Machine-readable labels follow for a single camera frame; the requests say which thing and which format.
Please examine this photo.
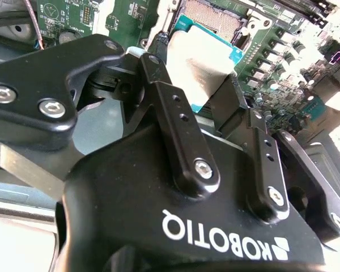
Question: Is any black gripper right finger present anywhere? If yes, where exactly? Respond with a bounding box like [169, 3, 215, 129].
[210, 75, 340, 244]

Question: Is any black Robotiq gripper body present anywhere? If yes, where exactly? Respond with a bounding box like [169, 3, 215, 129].
[55, 125, 326, 272]

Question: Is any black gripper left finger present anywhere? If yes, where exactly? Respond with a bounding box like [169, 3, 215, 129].
[0, 33, 221, 198]

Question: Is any CPU with silver top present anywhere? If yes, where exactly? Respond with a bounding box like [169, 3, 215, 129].
[165, 15, 245, 114]

